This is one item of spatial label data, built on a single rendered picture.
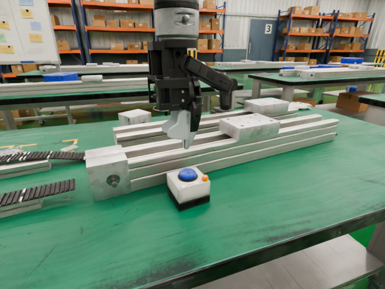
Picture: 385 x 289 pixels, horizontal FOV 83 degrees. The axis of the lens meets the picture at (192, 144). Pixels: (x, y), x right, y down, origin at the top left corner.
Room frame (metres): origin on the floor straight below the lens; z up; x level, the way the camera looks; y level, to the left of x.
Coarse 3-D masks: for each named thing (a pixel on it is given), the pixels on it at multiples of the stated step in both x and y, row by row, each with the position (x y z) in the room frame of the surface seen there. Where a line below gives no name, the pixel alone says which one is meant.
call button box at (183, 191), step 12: (192, 168) 0.48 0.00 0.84; (168, 180) 0.44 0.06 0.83; (180, 180) 0.42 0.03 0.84; (192, 180) 0.42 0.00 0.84; (168, 192) 0.45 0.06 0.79; (180, 192) 0.39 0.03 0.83; (192, 192) 0.40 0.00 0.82; (204, 192) 0.41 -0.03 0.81; (180, 204) 0.39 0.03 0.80; (192, 204) 0.40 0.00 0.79
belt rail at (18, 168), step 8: (32, 160) 0.58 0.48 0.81; (40, 160) 0.58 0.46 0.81; (48, 160) 0.58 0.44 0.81; (0, 168) 0.53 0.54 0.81; (8, 168) 0.53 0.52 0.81; (16, 168) 0.54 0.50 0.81; (24, 168) 0.54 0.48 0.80; (32, 168) 0.56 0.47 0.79; (40, 168) 0.56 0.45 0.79; (48, 168) 0.57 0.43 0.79; (0, 176) 0.52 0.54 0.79; (8, 176) 0.53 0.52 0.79; (16, 176) 0.53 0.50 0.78
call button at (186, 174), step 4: (188, 168) 0.45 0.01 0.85; (180, 172) 0.44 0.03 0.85; (184, 172) 0.44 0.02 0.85; (188, 172) 0.43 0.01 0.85; (192, 172) 0.44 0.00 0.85; (196, 172) 0.44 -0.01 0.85; (180, 176) 0.43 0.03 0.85; (184, 176) 0.42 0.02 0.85; (188, 176) 0.42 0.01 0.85; (192, 176) 0.42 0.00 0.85
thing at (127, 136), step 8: (224, 112) 0.91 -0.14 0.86; (232, 112) 0.91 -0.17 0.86; (240, 112) 0.92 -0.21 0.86; (248, 112) 0.94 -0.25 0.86; (280, 112) 0.93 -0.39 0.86; (288, 112) 0.95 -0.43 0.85; (200, 120) 0.84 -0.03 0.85; (208, 120) 0.80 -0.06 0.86; (216, 120) 0.80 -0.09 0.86; (120, 128) 0.71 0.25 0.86; (128, 128) 0.72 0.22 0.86; (136, 128) 0.73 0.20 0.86; (144, 128) 0.74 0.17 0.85; (152, 128) 0.75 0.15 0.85; (160, 128) 0.71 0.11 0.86; (200, 128) 0.77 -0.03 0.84; (208, 128) 0.77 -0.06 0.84; (216, 128) 0.79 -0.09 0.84; (120, 136) 0.64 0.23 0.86; (128, 136) 0.65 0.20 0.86; (136, 136) 0.66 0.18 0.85; (144, 136) 0.67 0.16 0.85; (152, 136) 0.69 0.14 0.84; (160, 136) 0.69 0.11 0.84; (128, 144) 0.64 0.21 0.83; (136, 144) 0.65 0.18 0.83
